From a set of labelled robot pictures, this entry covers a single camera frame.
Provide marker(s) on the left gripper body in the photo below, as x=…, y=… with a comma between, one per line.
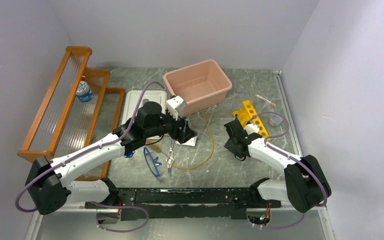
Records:
x=170, y=124

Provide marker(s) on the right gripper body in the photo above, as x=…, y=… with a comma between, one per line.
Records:
x=230, y=145

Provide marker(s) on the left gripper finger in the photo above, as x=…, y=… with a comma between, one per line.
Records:
x=187, y=132
x=179, y=136

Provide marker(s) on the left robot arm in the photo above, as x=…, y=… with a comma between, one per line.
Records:
x=50, y=183

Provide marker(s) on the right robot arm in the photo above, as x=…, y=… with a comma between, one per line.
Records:
x=304, y=184

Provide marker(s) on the metal crucible tongs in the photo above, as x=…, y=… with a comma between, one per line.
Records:
x=170, y=156

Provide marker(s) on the test tube brush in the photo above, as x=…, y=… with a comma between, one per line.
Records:
x=154, y=145

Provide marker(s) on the yellow test tube rack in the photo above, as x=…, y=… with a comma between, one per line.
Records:
x=248, y=114

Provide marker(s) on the blue safety glasses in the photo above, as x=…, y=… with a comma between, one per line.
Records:
x=152, y=162

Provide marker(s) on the clear petri dish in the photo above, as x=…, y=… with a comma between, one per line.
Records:
x=274, y=120

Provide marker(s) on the graduated cylinder blue base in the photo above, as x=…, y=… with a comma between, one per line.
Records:
x=129, y=154

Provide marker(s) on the white orange marker pen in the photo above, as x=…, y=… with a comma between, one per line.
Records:
x=265, y=99

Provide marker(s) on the pink plastic bin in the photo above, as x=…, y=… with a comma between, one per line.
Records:
x=200, y=85

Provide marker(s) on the orange wooden shelf rack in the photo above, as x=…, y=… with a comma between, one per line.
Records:
x=63, y=124

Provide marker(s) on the blue white bottle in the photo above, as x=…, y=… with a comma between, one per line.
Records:
x=83, y=91

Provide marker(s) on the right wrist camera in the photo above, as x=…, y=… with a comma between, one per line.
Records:
x=251, y=128

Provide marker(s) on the black base frame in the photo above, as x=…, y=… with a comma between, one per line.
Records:
x=174, y=203

